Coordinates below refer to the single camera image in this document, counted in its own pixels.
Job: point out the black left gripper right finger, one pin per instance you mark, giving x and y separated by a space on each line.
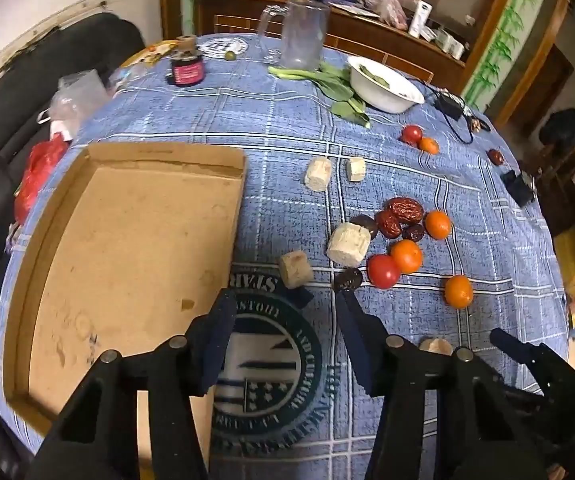
389 367

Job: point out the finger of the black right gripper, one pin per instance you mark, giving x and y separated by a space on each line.
515 347

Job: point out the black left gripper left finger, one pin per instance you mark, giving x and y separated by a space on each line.
184 366

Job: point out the beige yam chunk bottom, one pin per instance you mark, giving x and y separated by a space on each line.
436 345

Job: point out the orange tangerine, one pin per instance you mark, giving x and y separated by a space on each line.
407 255
458 292
437 224

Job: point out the red tomato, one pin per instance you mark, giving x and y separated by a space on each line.
412 135
383 272

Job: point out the large beige yam chunk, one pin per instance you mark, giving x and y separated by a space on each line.
348 245

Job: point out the shallow cardboard box tray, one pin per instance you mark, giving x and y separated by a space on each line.
134 241

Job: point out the dark wrinkled date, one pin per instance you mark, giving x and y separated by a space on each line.
413 232

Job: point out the small red date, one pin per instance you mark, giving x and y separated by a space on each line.
388 224

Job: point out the dark round plum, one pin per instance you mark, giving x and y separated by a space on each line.
366 222

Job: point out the large red date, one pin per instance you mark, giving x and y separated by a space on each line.
407 210

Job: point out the black clip device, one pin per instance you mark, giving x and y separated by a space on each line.
521 186

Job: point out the blue plaid tablecloth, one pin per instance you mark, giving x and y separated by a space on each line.
505 251

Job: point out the lone red date far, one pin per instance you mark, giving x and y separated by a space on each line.
495 157

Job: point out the far small orange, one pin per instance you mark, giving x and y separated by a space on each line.
429 145

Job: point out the red plastic bag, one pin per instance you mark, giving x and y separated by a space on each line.
42 161

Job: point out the white bowl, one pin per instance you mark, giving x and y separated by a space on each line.
381 86

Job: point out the green leafy vegetable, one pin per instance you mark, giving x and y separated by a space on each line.
334 84

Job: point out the clear plastic bag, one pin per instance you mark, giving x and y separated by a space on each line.
77 98

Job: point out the dark jar with pink label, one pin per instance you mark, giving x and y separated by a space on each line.
186 67

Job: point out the wooden sideboard cabinet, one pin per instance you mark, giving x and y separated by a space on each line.
471 22

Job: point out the clear glass beer mug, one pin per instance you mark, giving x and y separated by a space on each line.
304 28

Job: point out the white tube on cabinet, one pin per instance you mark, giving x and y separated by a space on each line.
420 16

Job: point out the plastic bag on cabinet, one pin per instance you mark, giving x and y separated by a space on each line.
390 12

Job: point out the black power adapter with cable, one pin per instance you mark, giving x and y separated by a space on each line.
453 108

